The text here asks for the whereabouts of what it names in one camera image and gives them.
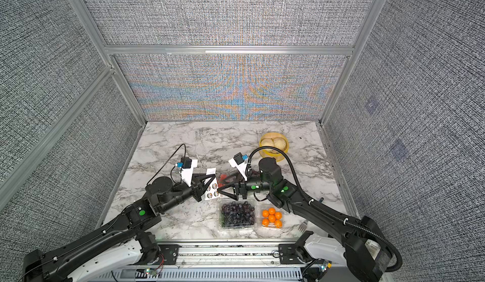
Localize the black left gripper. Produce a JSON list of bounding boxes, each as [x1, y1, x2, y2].
[[160, 173, 216, 215]]

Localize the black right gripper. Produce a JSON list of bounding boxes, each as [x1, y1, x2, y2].
[[219, 171, 277, 204]]

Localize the white sticker sheet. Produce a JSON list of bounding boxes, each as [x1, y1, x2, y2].
[[203, 168, 220, 201]]

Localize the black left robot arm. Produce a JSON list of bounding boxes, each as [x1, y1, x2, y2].
[[20, 173, 215, 281]]

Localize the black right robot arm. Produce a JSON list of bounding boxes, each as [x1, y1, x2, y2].
[[218, 155, 403, 281]]

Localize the clear box red strawberries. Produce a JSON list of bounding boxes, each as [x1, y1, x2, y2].
[[217, 174, 232, 187]]

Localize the clear box dark grapes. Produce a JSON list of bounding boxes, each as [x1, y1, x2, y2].
[[217, 199, 258, 232]]

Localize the clear box orange kumquats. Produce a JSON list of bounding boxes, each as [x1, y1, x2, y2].
[[257, 204, 285, 229]]

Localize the left steamed bun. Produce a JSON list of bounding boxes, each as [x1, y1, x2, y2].
[[261, 138, 275, 148]]

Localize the steamed bun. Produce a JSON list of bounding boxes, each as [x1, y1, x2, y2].
[[261, 138, 275, 148], [273, 138, 287, 151]]

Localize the yellow bamboo steamer basket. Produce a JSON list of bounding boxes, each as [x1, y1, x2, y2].
[[259, 133, 289, 162]]

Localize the right steamed bun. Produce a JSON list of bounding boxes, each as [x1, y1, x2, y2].
[[273, 138, 287, 151]]

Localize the thin left camera cable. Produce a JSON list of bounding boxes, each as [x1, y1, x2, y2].
[[146, 143, 188, 187]]

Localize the aluminium front rail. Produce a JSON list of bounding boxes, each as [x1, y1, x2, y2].
[[90, 240, 391, 282]]

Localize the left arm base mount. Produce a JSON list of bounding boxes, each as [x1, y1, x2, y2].
[[151, 244, 181, 266]]

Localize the green handled fork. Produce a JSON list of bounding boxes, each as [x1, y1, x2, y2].
[[298, 220, 309, 233]]

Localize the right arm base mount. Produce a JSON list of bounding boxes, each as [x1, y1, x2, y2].
[[278, 244, 304, 265]]

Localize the grey perforated cable tray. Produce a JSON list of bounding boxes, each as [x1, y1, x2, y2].
[[91, 268, 303, 281]]

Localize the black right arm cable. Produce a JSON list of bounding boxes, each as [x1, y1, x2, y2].
[[248, 146, 403, 272]]

